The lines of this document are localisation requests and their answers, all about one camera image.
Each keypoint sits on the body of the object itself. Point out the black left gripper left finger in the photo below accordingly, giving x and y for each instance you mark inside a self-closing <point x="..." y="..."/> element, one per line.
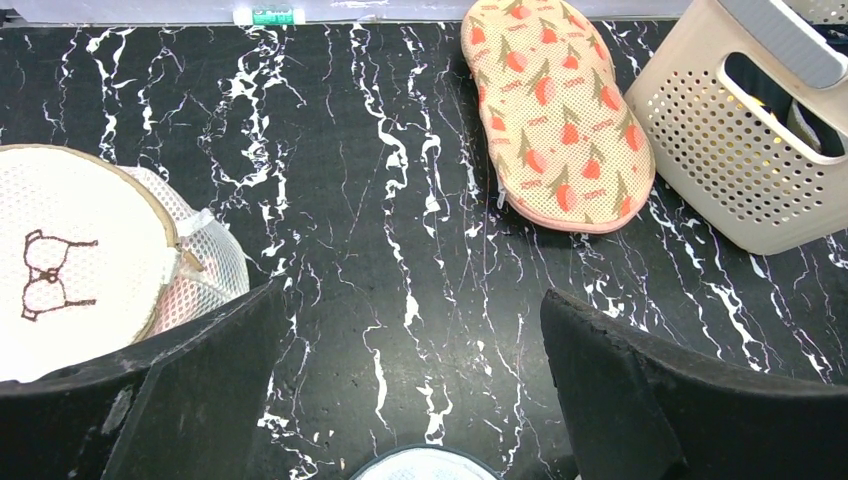
<point x="183" y="404"/>

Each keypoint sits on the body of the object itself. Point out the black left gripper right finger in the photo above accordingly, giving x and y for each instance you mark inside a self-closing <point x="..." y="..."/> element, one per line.
<point x="637" y="406"/>

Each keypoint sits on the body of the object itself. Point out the cream perforated laundry basket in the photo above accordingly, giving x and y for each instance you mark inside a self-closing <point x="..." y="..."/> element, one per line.
<point x="734" y="163"/>

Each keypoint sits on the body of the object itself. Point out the floral padded laundry bag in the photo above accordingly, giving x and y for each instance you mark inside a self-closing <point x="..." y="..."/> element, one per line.
<point x="568" y="151"/>

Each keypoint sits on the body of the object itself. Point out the clothes pile in basket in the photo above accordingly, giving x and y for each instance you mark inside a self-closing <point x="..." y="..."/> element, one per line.
<point x="796" y="117"/>

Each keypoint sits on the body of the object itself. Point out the green white marker pen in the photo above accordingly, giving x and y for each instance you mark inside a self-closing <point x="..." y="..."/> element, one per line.
<point x="282" y="16"/>

